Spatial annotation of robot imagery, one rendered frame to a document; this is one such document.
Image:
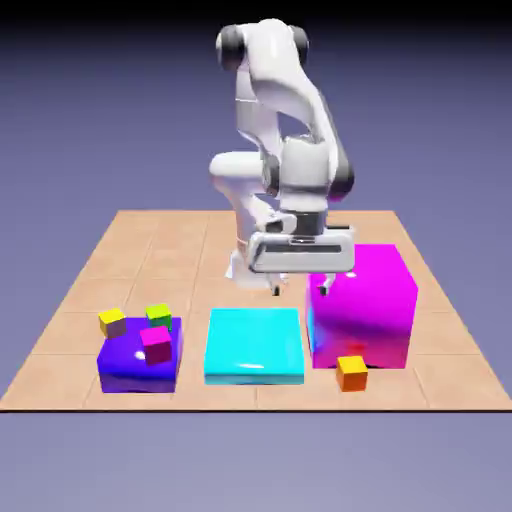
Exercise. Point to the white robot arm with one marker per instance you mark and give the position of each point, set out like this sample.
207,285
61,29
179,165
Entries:
296,100

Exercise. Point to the large blue box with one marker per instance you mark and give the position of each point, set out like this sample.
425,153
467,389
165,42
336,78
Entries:
128,364

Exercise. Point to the small orange cube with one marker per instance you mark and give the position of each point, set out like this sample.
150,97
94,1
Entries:
352,374

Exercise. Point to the small green cube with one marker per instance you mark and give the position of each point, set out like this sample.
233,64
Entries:
159,315

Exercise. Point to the small yellow cube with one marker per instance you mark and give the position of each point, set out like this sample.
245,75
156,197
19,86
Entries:
112,322

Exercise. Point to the large magenta box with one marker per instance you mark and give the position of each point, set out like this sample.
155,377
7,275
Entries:
368,308

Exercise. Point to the large cyan box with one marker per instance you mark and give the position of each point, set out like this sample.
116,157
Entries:
254,344

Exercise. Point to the small magenta cube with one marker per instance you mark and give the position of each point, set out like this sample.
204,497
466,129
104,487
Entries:
156,344

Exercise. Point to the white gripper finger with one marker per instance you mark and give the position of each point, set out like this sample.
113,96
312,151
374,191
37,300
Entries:
275,284
326,284

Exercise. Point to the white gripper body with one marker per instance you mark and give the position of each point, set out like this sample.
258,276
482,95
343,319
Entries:
300,256

